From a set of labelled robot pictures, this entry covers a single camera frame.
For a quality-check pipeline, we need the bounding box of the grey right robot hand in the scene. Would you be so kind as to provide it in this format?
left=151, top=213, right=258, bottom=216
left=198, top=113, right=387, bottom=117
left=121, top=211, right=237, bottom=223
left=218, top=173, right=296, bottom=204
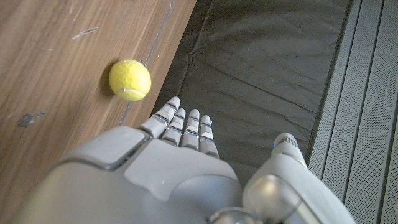
left=12, top=96, right=357, bottom=224

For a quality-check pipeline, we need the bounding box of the yellow tennis ball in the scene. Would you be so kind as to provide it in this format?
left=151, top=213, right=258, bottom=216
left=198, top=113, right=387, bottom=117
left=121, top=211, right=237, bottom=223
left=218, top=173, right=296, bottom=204
left=108, top=58, right=152, bottom=102

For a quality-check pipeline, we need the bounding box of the black backdrop curtain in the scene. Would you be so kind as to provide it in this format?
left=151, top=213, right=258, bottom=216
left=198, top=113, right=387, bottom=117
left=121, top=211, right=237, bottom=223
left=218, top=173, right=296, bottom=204
left=150, top=0, right=354, bottom=187

